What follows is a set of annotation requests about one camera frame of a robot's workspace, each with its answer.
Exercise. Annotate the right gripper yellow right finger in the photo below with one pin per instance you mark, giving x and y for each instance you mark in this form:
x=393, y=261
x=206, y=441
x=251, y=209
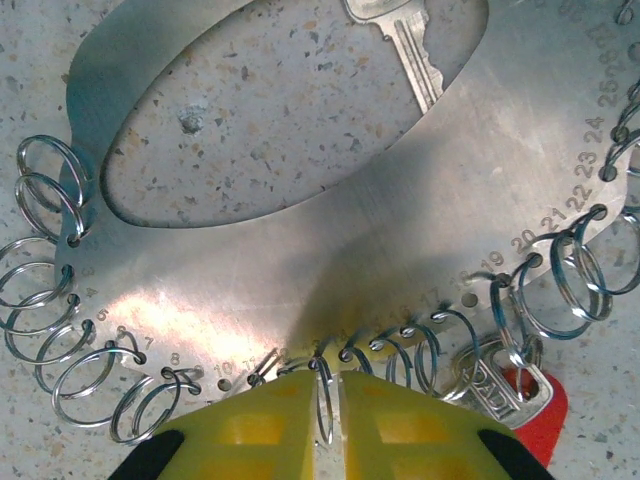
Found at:
x=425, y=445

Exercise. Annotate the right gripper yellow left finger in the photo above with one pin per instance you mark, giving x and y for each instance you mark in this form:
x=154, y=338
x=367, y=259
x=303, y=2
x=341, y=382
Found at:
x=240, y=440

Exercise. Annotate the silver key with engraved head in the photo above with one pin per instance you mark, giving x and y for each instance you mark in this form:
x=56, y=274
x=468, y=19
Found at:
x=485, y=395

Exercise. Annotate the red plastic key tag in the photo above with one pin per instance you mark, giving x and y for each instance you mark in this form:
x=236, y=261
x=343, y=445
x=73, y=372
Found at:
x=550, y=425

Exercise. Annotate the plain silver key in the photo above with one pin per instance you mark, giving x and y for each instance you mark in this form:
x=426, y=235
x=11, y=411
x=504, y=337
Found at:
x=415, y=55

